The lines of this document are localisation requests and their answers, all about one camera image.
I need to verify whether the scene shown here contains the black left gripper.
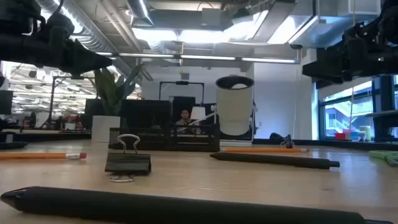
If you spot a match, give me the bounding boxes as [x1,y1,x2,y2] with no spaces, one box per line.
[0,30,113,76]

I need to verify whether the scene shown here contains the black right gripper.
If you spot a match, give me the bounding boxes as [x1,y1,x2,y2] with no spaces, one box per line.
[302,40,398,90]

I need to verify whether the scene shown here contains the orange pencil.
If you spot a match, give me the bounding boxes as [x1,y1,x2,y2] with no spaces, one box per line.
[223,147,310,154]
[0,151,88,161]

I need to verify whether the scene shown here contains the black pen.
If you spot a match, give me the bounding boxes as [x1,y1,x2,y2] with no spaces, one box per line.
[210,152,341,170]
[0,185,396,224]

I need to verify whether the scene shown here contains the large black binder clip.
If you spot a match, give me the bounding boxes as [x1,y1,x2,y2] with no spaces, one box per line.
[104,133,152,184]

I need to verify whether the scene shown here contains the black mesh desk organizer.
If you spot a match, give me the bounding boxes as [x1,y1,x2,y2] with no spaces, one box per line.
[108,99,221,152]

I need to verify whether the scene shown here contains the green snake plant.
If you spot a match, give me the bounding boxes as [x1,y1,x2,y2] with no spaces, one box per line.
[93,63,144,118]

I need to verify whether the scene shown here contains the coloured bins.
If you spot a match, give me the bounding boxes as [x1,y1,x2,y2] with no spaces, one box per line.
[335,126,373,141]

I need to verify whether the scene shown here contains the black pole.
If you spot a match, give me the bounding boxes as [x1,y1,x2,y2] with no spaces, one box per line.
[373,74,396,142]

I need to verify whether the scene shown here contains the white plant pot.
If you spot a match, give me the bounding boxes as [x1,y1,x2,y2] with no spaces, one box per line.
[91,115,121,144]

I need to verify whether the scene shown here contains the dark background monitor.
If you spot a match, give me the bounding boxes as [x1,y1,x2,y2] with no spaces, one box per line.
[0,90,14,115]

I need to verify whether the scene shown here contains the white cylinder with black rim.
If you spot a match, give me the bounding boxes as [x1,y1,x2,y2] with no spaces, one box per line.
[215,75,255,147]

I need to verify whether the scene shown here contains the person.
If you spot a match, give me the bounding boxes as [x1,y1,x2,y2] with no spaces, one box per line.
[175,109,195,127]

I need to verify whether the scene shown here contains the ceiling light bar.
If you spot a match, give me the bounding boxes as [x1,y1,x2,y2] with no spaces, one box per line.
[96,52,301,65]

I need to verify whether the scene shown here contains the white desk lamp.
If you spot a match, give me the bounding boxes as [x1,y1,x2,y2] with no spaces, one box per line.
[189,105,218,125]

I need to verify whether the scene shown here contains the black aluminium table frame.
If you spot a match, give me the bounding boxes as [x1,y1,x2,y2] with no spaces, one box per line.
[0,130,398,152]

